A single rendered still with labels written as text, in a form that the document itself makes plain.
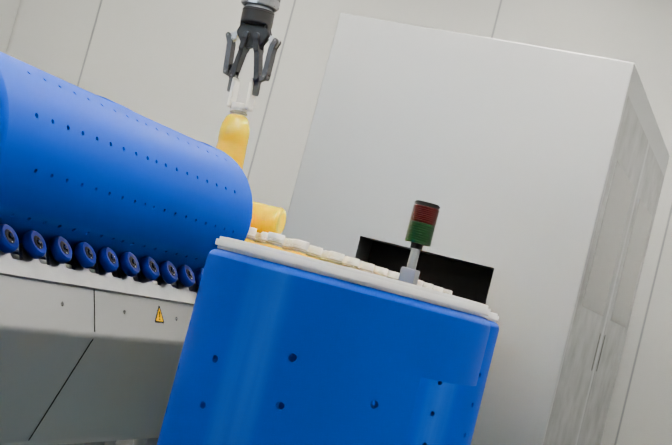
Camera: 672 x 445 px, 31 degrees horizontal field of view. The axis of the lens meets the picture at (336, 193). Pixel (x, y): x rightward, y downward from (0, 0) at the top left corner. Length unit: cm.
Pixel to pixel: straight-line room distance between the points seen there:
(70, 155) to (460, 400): 69
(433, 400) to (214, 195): 83
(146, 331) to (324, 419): 119
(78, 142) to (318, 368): 92
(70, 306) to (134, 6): 534
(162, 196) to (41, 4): 539
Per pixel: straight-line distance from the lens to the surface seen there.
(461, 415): 167
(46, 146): 181
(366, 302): 104
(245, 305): 107
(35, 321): 190
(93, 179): 193
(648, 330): 656
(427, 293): 106
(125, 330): 214
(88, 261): 202
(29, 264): 190
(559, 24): 677
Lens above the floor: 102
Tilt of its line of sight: 4 degrees up
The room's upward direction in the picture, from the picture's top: 15 degrees clockwise
